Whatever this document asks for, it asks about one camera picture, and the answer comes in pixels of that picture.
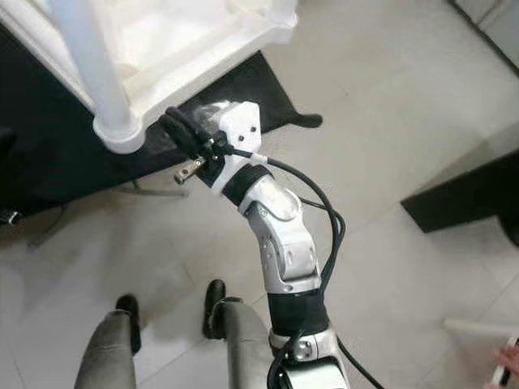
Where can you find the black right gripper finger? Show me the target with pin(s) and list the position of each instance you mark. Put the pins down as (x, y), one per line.
(195, 128)
(178, 138)

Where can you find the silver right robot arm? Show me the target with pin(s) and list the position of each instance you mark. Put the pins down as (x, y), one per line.
(284, 243)

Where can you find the person bare hand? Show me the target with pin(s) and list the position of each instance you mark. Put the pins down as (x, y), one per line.
(509, 365)

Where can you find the clear tape patch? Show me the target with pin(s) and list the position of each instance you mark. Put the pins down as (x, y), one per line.
(219, 113)

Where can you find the white plastic table top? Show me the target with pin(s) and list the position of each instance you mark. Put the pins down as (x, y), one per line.
(195, 49)

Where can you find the black low box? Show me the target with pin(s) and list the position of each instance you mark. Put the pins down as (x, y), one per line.
(462, 194)

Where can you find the grey cabinet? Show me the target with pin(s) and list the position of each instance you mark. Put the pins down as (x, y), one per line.
(491, 24)

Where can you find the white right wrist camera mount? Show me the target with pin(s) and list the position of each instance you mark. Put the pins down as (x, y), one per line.
(242, 126)

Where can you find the metal folding table frame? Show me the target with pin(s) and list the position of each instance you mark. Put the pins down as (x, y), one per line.
(154, 190)

